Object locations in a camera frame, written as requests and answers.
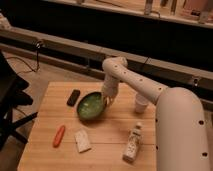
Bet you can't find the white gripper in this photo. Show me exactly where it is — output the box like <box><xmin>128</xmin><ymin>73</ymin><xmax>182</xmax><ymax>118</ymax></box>
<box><xmin>101</xmin><ymin>75</ymin><xmax>119</xmax><ymax>106</ymax></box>

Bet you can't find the green ceramic bowl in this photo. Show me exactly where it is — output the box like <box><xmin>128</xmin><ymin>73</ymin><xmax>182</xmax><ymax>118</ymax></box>
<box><xmin>76</xmin><ymin>92</ymin><xmax>106</xmax><ymax>121</ymax></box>

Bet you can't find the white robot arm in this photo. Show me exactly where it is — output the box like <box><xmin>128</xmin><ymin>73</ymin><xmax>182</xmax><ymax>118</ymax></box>
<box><xmin>102</xmin><ymin>57</ymin><xmax>211</xmax><ymax>171</ymax></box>

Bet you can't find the white paper cup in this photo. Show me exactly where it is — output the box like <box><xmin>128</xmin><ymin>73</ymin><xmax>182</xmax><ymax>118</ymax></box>
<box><xmin>135</xmin><ymin>93</ymin><xmax>149</xmax><ymax>113</ymax></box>

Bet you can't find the black rectangular block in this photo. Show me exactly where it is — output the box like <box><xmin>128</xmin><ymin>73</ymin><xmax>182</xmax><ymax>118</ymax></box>
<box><xmin>67</xmin><ymin>89</ymin><xmax>80</xmax><ymax>107</ymax></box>

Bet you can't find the white sponge block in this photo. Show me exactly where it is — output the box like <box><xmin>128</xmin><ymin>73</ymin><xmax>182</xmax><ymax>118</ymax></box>
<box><xmin>75</xmin><ymin>129</ymin><xmax>91</xmax><ymax>153</ymax></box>

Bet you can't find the orange carrot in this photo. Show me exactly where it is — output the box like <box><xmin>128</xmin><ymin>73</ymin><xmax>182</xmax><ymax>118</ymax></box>
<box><xmin>53</xmin><ymin>125</ymin><xmax>65</xmax><ymax>148</ymax></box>

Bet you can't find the white squeeze bottle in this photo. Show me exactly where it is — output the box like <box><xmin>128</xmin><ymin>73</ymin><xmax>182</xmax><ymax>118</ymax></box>
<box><xmin>123</xmin><ymin>122</ymin><xmax>142</xmax><ymax>162</ymax></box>

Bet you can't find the black office chair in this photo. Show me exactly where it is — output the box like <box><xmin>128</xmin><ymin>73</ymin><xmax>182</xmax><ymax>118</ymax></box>
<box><xmin>0</xmin><ymin>50</ymin><xmax>37</xmax><ymax>150</ymax></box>

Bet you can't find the black cable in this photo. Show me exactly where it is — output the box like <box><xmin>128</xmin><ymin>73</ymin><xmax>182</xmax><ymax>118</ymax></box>
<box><xmin>4</xmin><ymin>40</ymin><xmax>44</xmax><ymax>75</ymax></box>

